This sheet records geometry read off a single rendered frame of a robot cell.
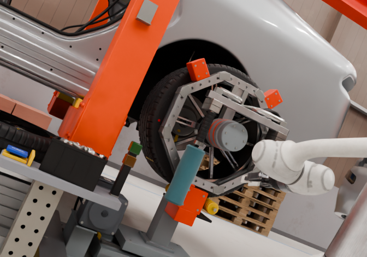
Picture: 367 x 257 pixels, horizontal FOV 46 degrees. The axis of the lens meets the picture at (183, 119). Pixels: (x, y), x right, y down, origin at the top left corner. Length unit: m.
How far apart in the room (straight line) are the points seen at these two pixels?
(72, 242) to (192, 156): 0.64
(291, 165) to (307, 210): 7.64
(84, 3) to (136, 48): 5.23
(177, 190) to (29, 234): 0.64
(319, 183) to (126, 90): 0.80
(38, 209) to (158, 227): 0.80
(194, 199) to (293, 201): 6.79
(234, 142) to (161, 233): 0.61
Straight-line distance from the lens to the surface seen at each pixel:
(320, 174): 1.47
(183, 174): 1.87
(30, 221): 1.57
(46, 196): 1.55
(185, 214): 2.05
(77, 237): 2.01
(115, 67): 1.72
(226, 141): 1.90
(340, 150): 1.35
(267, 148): 1.39
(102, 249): 2.03
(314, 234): 9.32
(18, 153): 1.54
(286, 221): 8.81
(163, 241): 2.23
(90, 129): 1.71
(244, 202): 6.92
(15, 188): 1.82
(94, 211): 1.93
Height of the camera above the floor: 0.70
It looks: 4 degrees up
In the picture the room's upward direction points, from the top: 24 degrees clockwise
